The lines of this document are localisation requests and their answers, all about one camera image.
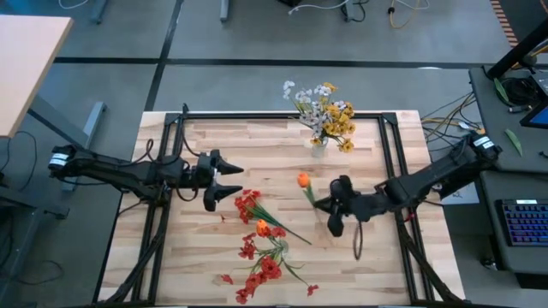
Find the grey base sheet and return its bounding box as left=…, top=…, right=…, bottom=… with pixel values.
left=440, top=187, right=480, bottom=206

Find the loose green leaf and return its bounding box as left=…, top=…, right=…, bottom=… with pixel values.
left=493, top=77, right=510, bottom=104
left=504, top=128, right=524, bottom=157

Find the black tablet screen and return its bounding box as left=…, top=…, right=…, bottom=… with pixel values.
left=520, top=101, right=548, bottom=130

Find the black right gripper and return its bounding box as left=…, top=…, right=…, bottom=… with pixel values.
left=313, top=176, right=372, bottom=223

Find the mixed cable bundle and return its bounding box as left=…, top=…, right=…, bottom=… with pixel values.
left=420, top=91, right=487, bottom=145

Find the black aluminium table frame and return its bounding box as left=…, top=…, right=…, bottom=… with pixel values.
left=92, top=110, right=466, bottom=308

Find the yellow cable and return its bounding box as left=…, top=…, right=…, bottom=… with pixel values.
left=387, top=0, right=423, bottom=31

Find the smooth clear glass carafe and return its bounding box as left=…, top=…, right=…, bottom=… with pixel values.
left=273, top=238, right=292, bottom=258

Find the white floor cable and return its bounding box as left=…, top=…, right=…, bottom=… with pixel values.
left=57, top=0, right=91, bottom=10
left=287, top=0, right=350, bottom=16

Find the black desk base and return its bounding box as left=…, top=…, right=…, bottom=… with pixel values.
left=0, top=170, right=72, bottom=220

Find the red artificial flower bunch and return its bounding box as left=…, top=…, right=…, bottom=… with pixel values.
left=220, top=226, right=320, bottom=305
left=234, top=188, right=313, bottom=246

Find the grey desk leg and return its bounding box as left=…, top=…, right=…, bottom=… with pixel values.
left=27, top=94, right=108, bottom=151

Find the black slanted pole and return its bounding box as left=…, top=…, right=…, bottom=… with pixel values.
left=486, top=17, right=548, bottom=80

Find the ribbed clear glass vase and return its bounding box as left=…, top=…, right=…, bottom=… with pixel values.
left=310, top=139, right=329, bottom=158

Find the black floor cable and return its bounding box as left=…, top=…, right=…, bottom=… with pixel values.
left=341, top=0, right=368, bottom=24
left=0, top=130, right=39, bottom=193

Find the black backlit keyboard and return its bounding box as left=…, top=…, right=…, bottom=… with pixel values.
left=495, top=198, right=548, bottom=247

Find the coiled black cable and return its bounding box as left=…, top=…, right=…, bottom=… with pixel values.
left=500, top=76, right=534, bottom=108

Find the grey keyboard desk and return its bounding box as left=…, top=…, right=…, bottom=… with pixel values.
left=479, top=169, right=548, bottom=275

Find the light wooden desk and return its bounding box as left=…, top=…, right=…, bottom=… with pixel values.
left=0, top=15, right=74, bottom=139

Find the grey side table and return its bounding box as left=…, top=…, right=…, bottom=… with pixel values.
left=468, top=66, right=548, bottom=172

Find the black right arm cable loop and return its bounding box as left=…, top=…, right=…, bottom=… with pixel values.
left=352, top=220, right=365, bottom=261

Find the black mat with orange stripes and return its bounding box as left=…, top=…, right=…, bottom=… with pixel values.
left=490, top=0, right=548, bottom=48

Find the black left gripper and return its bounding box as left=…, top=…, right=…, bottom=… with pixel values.
left=188, top=148, right=245, bottom=213

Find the white artificial flower bunch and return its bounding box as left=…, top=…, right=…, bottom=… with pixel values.
left=299, top=84, right=348, bottom=138
left=282, top=80, right=309, bottom=108

